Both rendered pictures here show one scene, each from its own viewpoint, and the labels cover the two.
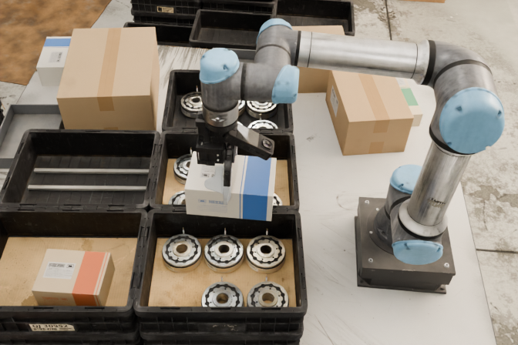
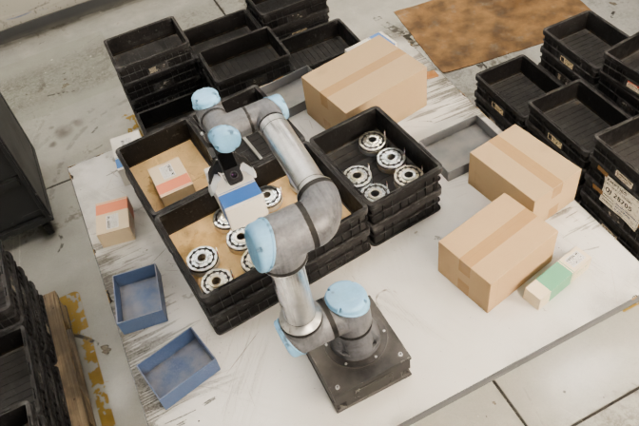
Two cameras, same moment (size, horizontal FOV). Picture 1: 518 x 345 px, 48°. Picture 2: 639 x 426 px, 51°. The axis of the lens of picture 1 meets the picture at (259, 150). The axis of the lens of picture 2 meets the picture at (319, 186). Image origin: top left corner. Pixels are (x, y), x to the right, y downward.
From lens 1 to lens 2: 1.55 m
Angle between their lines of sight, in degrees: 46
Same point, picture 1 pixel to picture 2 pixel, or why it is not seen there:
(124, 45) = (386, 67)
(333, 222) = not seen: hidden behind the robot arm
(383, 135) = (467, 280)
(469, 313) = not seen: outside the picture
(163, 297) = (192, 232)
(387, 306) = (296, 375)
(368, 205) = not seen: hidden behind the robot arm
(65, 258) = (176, 167)
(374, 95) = (493, 242)
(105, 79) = (339, 84)
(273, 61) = (226, 118)
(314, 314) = (259, 331)
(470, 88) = (265, 220)
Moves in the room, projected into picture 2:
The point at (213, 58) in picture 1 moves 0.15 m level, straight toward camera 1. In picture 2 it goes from (201, 92) to (150, 118)
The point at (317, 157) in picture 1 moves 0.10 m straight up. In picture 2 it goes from (419, 254) to (419, 236)
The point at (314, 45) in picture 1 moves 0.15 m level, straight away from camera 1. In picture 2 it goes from (266, 126) to (320, 106)
